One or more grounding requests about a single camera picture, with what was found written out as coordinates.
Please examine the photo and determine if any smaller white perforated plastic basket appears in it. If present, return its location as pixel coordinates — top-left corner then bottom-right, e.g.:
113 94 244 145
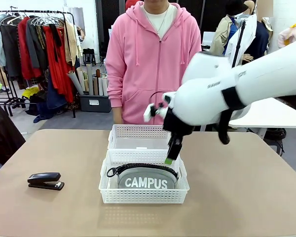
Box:
107 124 178 152

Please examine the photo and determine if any person in pink hoodie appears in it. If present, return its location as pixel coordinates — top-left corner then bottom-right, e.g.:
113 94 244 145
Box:
105 0 203 126

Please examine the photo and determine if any gray storage box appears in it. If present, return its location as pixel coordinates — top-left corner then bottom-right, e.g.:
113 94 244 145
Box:
78 93 111 113

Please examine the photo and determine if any yellow bag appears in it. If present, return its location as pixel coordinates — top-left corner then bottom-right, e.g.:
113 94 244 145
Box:
22 86 40 98

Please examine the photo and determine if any beige paper roll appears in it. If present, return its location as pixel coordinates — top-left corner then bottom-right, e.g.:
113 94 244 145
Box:
75 68 86 92

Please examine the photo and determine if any slanted gray paper roll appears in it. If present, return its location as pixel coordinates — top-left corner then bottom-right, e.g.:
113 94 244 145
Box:
68 70 85 96

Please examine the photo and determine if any gray CAMPUS pencil case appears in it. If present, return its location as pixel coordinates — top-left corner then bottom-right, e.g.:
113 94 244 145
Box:
106 163 180 191

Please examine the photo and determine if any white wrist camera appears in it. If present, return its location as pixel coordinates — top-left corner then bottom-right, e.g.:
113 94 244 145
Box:
143 91 170 123

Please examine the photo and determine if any mannequin in navy shirt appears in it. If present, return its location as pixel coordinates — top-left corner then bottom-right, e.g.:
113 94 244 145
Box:
243 0 274 65

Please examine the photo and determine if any black hat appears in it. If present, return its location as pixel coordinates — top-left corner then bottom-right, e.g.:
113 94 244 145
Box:
224 0 249 17

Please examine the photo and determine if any beige hanging garment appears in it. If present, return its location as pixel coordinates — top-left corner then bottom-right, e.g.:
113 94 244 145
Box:
62 20 81 67

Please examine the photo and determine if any person's right hand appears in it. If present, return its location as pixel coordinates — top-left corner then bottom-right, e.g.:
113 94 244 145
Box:
112 106 123 124

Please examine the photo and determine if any pink fluffy garment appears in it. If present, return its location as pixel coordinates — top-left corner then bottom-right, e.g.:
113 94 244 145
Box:
277 21 296 49

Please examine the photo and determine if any red hanging jacket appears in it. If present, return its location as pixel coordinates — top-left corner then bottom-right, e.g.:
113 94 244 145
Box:
16 16 42 80

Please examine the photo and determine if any black bag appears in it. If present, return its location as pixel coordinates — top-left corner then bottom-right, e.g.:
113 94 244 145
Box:
82 47 97 66

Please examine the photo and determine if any blue cloth on floor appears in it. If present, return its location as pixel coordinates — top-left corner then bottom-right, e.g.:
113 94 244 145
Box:
33 101 53 123

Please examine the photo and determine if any black chair under table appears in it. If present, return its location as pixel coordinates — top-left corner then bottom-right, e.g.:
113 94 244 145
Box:
263 128 287 157

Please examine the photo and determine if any silver necklace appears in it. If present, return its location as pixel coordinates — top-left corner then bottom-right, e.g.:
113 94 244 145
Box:
143 2 170 35

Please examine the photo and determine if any black hanging scarf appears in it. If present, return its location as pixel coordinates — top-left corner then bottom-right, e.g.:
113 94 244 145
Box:
48 23 63 63

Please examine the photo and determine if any dark brown hanging coat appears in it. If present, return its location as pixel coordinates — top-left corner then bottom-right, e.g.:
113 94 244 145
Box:
0 16 22 78

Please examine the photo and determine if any mannequin with beige trench coat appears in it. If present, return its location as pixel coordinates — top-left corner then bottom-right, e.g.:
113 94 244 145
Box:
208 13 240 58

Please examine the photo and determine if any black stapler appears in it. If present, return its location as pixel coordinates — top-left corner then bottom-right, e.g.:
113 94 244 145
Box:
27 172 65 191

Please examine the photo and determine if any tall gray paper roll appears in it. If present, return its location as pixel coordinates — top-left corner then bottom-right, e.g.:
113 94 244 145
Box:
85 63 95 96

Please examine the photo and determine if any white background table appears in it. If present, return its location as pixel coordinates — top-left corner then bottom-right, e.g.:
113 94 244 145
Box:
228 97 296 129

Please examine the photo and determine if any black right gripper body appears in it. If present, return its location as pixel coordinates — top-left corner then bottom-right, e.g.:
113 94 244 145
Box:
162 108 196 137

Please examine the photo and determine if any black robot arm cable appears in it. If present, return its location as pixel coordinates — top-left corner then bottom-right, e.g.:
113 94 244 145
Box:
216 108 232 145

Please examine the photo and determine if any black metal clothes rack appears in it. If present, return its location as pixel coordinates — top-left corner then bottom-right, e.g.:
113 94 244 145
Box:
0 9 77 119

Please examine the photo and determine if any dark cloth covered object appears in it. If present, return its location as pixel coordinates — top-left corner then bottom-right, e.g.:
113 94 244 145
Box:
0 96 26 165

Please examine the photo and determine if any navy denim garment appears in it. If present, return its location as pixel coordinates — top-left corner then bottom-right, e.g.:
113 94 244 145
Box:
46 71 68 110

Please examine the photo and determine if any white lab coat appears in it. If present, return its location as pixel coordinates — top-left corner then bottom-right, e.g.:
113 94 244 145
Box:
223 13 259 68

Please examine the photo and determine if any gray hanging jacket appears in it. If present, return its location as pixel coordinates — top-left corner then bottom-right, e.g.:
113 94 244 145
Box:
25 16 49 70

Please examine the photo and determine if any person's right forearm pink sleeve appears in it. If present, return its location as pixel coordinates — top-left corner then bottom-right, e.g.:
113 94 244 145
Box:
105 71 125 108

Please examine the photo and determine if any larger white perforated plastic basket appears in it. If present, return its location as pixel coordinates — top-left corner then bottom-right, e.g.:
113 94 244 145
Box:
98 149 190 204

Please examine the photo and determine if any red hanging dress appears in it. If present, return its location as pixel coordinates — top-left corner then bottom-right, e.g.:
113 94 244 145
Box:
42 24 76 104

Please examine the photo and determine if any black tripod pole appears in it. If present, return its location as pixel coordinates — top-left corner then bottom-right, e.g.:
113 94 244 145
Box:
231 19 247 69

